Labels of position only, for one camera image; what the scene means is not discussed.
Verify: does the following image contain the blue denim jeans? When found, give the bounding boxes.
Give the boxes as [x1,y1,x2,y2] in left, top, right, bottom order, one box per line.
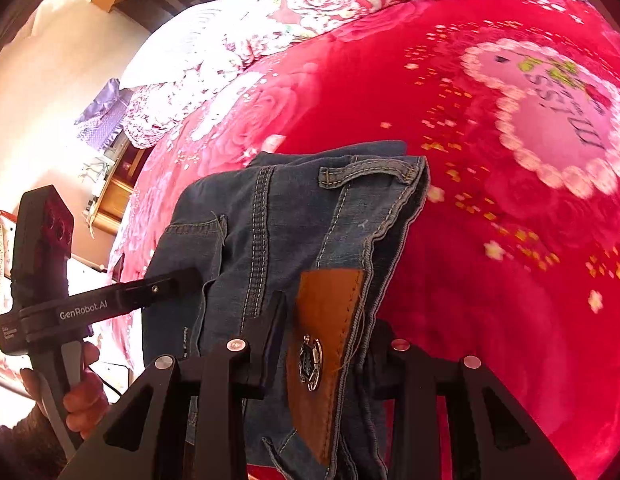
[142,141,430,479]

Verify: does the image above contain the wooden side desk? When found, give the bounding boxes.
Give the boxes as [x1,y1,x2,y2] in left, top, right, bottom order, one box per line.
[86,136,153,236]

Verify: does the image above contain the person left hand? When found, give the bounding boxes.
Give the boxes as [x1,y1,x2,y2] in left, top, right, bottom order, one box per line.
[63,342,109,440]

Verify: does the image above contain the purple cloth cover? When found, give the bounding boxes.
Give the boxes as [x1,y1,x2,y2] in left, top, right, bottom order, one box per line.
[74,78,132,151]

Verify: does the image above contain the red floral bed blanket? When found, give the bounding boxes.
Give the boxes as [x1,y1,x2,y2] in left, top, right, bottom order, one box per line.
[110,0,620,479]

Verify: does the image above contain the white pillow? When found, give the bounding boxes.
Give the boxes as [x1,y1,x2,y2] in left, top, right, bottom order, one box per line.
[120,0,240,89]

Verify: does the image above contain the folded floral quilt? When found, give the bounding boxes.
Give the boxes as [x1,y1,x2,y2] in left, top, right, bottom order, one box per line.
[120,0,586,150]

